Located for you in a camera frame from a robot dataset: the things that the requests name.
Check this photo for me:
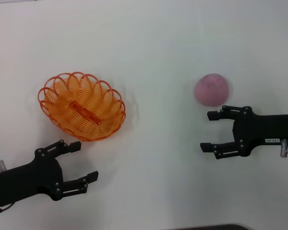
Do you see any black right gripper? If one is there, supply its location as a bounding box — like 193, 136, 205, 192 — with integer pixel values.
200, 104, 288, 161

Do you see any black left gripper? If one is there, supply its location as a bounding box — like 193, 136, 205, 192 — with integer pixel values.
0, 139, 99, 207

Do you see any pink fuzzy peach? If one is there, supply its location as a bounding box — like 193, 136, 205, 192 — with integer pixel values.
193, 73, 230, 107

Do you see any orange woven plastic basket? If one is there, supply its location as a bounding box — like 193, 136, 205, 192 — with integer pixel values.
37, 71, 127, 142

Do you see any dark robot torso edge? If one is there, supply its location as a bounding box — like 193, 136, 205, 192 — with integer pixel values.
175, 224, 252, 230

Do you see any right arm silver cable connector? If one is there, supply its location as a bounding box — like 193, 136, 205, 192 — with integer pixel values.
279, 140, 288, 158

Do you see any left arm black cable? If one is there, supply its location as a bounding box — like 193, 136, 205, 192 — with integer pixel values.
0, 203, 15, 213

